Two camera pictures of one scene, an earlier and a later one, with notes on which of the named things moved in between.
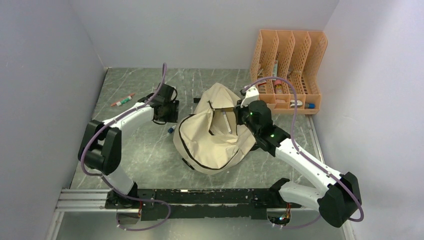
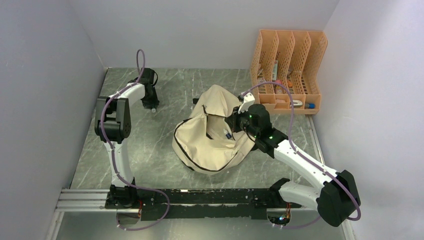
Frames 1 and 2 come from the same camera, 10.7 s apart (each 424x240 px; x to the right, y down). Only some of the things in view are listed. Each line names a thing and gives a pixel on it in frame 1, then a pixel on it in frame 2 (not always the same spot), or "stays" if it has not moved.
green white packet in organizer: (274, 72) stays
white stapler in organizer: (299, 103) stays
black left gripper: (172, 117) -> (155, 103)
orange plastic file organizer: (296, 55) stays
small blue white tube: (171, 129) -> (228, 135)
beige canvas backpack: (210, 140) stays
